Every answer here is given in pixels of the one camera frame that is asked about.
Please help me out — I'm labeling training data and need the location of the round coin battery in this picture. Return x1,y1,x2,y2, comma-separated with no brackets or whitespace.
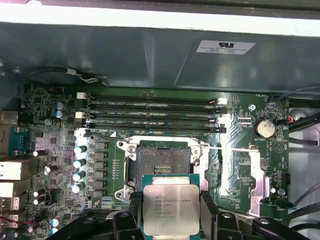
253,116,278,139

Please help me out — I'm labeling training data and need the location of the black system fan cable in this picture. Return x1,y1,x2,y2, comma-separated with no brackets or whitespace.
276,182,320,213

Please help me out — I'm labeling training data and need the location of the CPU socket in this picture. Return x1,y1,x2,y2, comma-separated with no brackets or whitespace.
116,135,210,202

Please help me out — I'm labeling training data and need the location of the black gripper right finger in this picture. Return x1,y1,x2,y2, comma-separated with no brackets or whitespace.
199,189,305,240

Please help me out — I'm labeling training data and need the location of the black open PC case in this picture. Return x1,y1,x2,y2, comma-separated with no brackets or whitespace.
0,0,320,240

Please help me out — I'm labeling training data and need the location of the silver CPU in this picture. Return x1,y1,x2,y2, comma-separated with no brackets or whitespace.
141,174,201,237

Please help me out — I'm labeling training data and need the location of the metal locking lever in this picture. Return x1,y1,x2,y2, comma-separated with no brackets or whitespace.
84,133,133,144

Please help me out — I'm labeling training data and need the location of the black cable with white tag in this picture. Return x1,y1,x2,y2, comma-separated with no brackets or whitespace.
24,65,109,85

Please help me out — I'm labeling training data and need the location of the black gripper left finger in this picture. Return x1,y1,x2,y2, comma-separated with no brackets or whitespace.
51,191,145,240

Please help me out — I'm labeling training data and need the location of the green motherboard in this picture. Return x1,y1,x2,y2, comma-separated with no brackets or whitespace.
0,83,292,240

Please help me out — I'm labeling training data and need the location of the RAM slot with black clips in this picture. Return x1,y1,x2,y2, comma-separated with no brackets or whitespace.
74,124,228,135
74,99,227,115

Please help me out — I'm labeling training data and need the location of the white case label sticker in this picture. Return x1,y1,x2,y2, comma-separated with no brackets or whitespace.
196,39,256,55

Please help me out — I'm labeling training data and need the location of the RAM slot with white clips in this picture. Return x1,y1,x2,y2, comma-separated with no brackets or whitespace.
76,92,229,106
74,111,227,125

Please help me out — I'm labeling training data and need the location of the teal serial port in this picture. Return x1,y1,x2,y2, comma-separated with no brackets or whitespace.
7,124,31,157

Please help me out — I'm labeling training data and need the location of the fan connector with coloured wires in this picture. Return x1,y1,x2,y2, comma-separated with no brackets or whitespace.
274,116,298,126

